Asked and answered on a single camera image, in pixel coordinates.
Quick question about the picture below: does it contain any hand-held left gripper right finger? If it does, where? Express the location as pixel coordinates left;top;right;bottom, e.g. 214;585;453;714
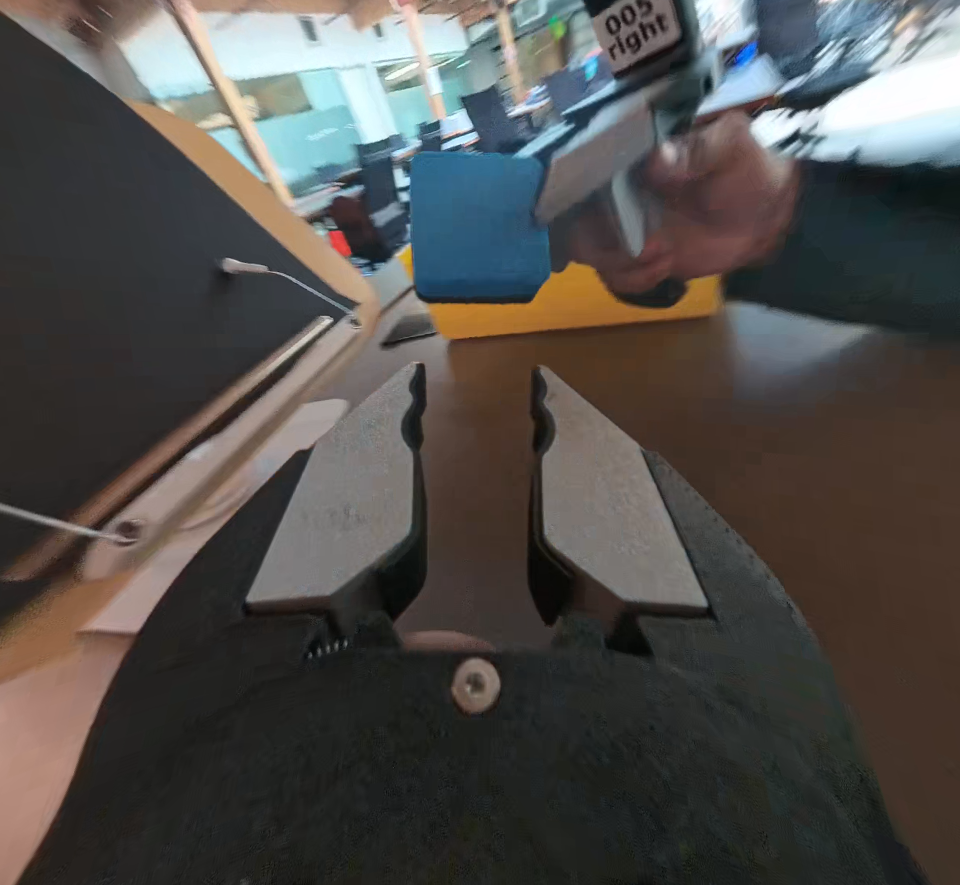
527;364;711;627

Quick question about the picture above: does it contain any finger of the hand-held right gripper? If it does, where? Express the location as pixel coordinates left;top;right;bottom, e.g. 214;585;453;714
532;101;663;261

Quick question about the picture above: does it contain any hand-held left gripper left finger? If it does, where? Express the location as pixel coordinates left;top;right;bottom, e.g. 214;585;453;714
244;361;430;622

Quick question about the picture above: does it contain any blue black foam eraser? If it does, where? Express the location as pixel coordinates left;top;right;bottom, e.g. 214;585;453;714
409;151;554;306

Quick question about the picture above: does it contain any yellow plastic bin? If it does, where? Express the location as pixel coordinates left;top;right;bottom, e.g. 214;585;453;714
396;243;724;342

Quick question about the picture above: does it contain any person's right hand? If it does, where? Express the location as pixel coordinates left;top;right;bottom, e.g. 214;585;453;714
570;112;804;295

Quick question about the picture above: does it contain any black flat pad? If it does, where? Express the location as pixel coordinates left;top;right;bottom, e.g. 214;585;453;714
379;313;438;348

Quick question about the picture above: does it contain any group of black office chairs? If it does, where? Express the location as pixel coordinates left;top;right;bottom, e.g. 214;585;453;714
326;60;612;267

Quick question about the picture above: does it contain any black wooden book stand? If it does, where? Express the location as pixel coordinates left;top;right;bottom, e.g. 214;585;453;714
0;9;381;685

